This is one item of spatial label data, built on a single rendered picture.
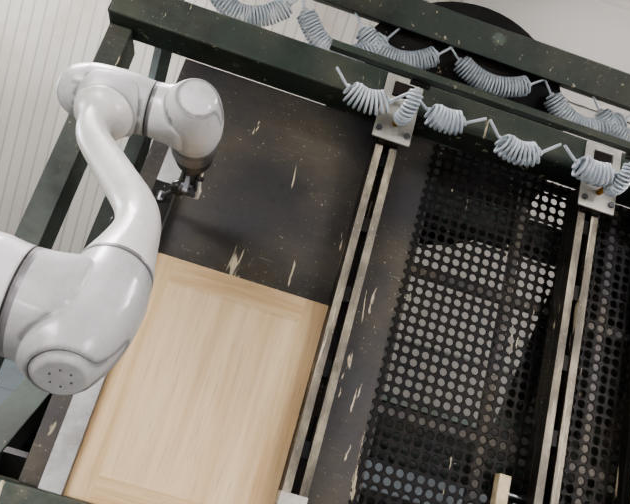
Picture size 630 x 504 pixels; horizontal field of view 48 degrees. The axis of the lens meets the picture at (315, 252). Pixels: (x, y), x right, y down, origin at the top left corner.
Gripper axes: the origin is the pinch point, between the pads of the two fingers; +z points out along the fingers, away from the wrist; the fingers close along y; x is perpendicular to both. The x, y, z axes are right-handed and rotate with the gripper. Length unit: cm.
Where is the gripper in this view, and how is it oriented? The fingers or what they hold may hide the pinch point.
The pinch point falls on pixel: (192, 189)
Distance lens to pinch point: 160.4
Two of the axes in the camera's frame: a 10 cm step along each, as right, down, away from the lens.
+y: 2.6, -9.0, 3.4
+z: -1.7, 3.0, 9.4
